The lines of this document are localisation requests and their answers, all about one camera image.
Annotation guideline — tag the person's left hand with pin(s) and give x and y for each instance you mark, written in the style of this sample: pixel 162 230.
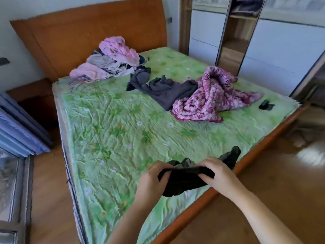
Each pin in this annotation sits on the person's left hand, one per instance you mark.
pixel 148 184

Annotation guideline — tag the black garment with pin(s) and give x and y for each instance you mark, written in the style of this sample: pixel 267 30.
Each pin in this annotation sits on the black garment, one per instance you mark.
pixel 185 179

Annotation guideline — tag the beige garment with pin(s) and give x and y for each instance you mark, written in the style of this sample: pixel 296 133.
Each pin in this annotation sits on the beige garment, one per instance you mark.
pixel 106 63

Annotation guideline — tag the person's left forearm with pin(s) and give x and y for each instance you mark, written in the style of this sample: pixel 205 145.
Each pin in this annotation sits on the person's left forearm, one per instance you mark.
pixel 132 223

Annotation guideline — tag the green floral bedsheet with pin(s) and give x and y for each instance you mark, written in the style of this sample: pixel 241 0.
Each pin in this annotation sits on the green floral bedsheet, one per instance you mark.
pixel 119 129

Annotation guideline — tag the person's right thumb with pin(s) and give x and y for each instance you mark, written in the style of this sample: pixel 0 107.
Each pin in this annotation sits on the person's right thumb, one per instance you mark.
pixel 206 179

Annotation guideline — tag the pale pink garment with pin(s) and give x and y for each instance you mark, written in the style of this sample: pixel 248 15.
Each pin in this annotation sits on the pale pink garment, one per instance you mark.
pixel 87 71

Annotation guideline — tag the person's right forearm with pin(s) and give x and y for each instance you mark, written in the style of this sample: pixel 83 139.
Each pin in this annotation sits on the person's right forearm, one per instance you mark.
pixel 264 221

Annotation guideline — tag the pink floral blanket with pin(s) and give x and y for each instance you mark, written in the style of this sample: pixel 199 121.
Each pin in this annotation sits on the pink floral blanket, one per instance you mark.
pixel 210 99

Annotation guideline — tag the window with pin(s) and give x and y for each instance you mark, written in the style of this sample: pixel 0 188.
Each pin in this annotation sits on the window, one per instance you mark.
pixel 11 193

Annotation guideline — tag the bundle of clothes hangers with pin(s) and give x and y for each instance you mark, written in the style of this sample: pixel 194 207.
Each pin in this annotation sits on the bundle of clothes hangers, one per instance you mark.
pixel 82 83

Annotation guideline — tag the small dark blue-grey garment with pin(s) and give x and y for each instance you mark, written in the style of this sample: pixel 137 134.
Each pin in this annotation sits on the small dark blue-grey garment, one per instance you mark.
pixel 139 77

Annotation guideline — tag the wooden bed frame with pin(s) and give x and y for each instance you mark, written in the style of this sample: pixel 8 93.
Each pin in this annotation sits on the wooden bed frame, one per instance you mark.
pixel 254 154

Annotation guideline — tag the person's left thumb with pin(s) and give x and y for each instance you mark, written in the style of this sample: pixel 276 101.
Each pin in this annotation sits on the person's left thumb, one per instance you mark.
pixel 166 176

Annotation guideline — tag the person's right hand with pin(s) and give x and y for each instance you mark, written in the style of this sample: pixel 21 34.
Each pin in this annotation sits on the person's right hand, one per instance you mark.
pixel 224 179

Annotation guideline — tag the small black pouch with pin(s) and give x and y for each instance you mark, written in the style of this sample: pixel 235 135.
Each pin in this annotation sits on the small black pouch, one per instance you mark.
pixel 266 105

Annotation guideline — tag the wooden headboard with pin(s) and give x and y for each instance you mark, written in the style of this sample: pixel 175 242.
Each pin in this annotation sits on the wooden headboard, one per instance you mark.
pixel 76 35

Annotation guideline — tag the blue curtain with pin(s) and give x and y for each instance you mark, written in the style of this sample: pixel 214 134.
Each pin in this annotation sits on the blue curtain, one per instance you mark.
pixel 20 129

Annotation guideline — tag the large dark grey garment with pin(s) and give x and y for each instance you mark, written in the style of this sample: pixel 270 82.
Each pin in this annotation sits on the large dark grey garment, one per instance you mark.
pixel 165 92

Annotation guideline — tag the wooden nightstand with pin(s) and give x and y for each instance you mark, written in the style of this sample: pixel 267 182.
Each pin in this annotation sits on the wooden nightstand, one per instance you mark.
pixel 35 101

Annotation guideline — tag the bright pink garment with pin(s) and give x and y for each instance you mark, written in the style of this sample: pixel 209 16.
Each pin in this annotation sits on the bright pink garment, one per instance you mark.
pixel 118 49

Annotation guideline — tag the wooden door frame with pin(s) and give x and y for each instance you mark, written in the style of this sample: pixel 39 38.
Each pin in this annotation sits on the wooden door frame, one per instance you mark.
pixel 184 25

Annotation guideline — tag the wardrobe mirror panel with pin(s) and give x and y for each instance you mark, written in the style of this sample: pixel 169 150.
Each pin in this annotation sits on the wardrobe mirror panel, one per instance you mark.
pixel 236 38

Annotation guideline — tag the white wardrobe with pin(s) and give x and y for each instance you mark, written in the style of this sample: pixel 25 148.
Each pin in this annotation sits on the white wardrobe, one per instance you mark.
pixel 274 48

